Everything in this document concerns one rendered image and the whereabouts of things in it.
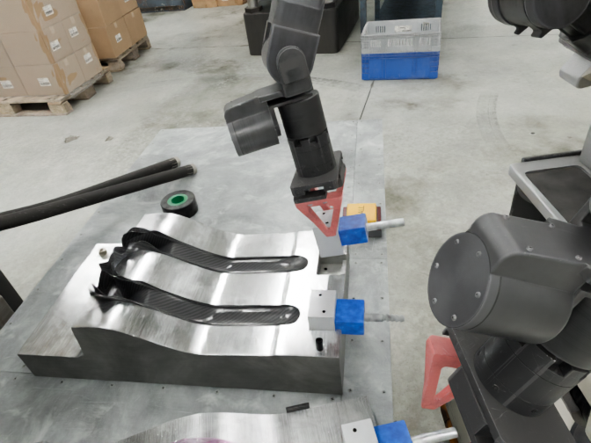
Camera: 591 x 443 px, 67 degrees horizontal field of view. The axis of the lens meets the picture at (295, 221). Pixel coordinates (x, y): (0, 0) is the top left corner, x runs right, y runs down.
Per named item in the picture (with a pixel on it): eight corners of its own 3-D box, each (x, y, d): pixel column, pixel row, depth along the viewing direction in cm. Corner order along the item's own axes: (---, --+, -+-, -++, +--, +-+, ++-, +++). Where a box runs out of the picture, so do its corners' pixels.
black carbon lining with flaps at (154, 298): (310, 262, 76) (305, 219, 70) (298, 340, 63) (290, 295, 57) (124, 260, 82) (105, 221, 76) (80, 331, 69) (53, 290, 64)
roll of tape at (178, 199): (160, 210, 106) (155, 199, 104) (191, 197, 109) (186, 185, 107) (171, 226, 100) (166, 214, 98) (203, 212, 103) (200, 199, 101)
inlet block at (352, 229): (405, 228, 69) (400, 198, 66) (407, 246, 64) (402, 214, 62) (324, 240, 72) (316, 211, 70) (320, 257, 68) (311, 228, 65)
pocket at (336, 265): (346, 268, 76) (346, 252, 74) (346, 291, 72) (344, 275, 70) (320, 268, 77) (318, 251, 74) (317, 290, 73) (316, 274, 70)
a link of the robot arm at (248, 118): (302, 42, 51) (291, 35, 58) (206, 73, 50) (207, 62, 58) (326, 140, 56) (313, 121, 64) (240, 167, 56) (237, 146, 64)
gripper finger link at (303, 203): (307, 247, 64) (289, 191, 60) (313, 221, 70) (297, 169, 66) (353, 241, 63) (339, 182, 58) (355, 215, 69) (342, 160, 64)
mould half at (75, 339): (349, 267, 83) (346, 210, 75) (342, 395, 63) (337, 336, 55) (107, 265, 92) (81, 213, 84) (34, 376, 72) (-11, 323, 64)
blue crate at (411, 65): (439, 61, 379) (441, 34, 366) (437, 80, 349) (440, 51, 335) (368, 63, 396) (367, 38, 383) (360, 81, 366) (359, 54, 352)
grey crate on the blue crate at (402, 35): (441, 36, 366) (442, 17, 357) (440, 53, 336) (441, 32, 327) (367, 39, 383) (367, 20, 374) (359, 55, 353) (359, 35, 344)
